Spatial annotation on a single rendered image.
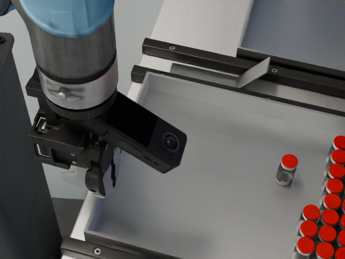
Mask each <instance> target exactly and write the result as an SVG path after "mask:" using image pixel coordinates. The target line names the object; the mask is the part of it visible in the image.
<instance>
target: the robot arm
mask: <svg viewBox="0 0 345 259"><path fill-rule="evenodd" d="M114 2H115V0H0V16H4V15H6V14H8V13H9V12H10V11H12V10H14V9H16V10H17V11H18V13H19V14H20V16H21V18H22V19H23V21H24V22H25V25H26V27H27V29H28V32H29V36H30V41H31V45H32V50H33V54H34V58H35V62H36V68H35V70H34V73H33V76H32V77H31V78H30V79H29V81H28V82H27V84H26V86H25V89H26V92H27V95H28V96H31V97H35V98H37V100H38V103H39V110H38V112H37V114H36V116H35V118H34V123H33V126H32V128H31V130H30V132H29V134H28V137H29V141H30V144H31V148H32V151H33V155H34V159H35V161H37V162H41V163H45V164H49V165H52V166H55V167H59V168H63V169H67V170H69V169H70V167H71V165H74V166H76V167H75V168H76V171H74V172H61V178H62V179H63V180H64V181H66V182H67V183H70V184H73V185H75V186H78V187H80V188H83V189H86V190H89V191H91V192H93V194H94V195H95V196H97V197H100V198H105V197H107V196H108V195H110V194H111V193H112V192H113V191H114V187H115V186H116V184H117V177H118V172H119V166H120V159H121V153H122V150H124V151H125V152H127V153H129V154H130V155H132V156H134V157H136V158H137V159H139V160H140V161H142V162H144V163H145V164H147V165H149V166H150V167H152V168H154V169H155V170H157V171H159V172H161V173H162V174H165V173H167V172H169V171H171V170H173V169H174V168H176V167H178V166H179V165H180V162H181V159H182V156H183V152H184V149H185V146H186V142H187V135H186V134H185V133H184V132H182V131H180V130H179V129H177V128H176V127H174V126H172V125H171V124H169V123H168V122H166V121H165V120H163V119H161V118H160V117H158V116H157V115H155V114H153V113H152V112H150V111H149V110H147V109H146V108H144V107H142V106H141V105H139V104H138V103H136V102H135V101H133V100H132V99H130V98H128V97H127V96H125V95H123V94H122V93H120V92H119V91H117V84H118V80H119V74H118V57H117V48H116V32H115V23H114ZM40 117H42V118H41V119H40ZM43 118H46V119H43ZM39 119H40V121H39ZM38 121H39V123H38ZM37 123H38V124H37ZM35 144H38V145H39V148H40V152H41V155H39V154H37V150H36V146H35ZM43 155H44V156H43ZM47 156H49V157H47Z"/></svg>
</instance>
